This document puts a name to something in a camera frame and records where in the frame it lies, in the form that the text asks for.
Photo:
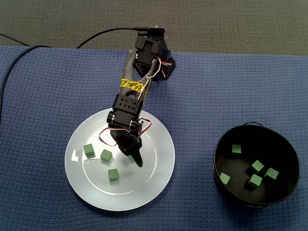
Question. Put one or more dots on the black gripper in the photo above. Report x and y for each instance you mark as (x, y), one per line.
(133, 152)

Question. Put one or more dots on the black robot arm with stickers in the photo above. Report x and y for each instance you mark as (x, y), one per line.
(127, 103)

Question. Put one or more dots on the white round plate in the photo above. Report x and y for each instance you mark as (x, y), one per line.
(120, 192)

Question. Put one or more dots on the blue woven table mat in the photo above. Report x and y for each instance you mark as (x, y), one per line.
(36, 168)

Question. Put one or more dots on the black metal bucket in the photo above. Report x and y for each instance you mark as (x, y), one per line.
(286, 156)

